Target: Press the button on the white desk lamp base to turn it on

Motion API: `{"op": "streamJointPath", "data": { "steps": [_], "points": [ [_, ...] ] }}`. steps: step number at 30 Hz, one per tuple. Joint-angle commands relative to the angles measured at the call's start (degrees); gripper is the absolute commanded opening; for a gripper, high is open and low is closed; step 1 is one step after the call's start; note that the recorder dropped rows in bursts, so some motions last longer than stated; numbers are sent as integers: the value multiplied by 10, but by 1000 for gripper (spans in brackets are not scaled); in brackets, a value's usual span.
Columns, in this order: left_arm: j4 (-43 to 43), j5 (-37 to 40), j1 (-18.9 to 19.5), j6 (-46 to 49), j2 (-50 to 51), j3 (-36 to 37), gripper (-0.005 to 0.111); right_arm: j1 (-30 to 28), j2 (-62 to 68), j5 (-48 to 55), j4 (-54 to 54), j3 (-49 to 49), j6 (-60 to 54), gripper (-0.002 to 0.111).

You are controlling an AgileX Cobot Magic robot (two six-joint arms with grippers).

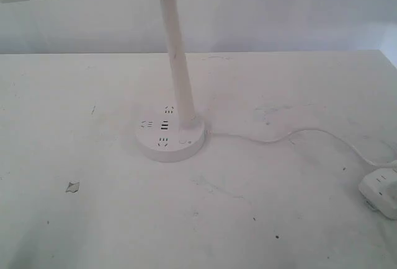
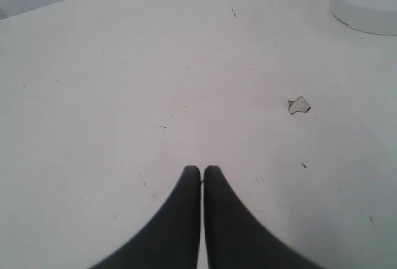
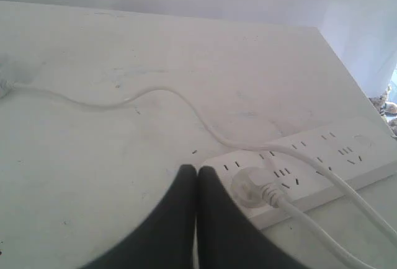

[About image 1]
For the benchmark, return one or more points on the white desk lamp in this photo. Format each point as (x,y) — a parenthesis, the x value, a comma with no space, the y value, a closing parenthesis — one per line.
(176,132)

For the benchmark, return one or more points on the small torn tape scrap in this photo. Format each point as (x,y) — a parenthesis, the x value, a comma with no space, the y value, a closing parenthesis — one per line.
(72,187)

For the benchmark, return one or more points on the white power strip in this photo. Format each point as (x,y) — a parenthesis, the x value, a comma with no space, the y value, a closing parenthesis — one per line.
(379,190)

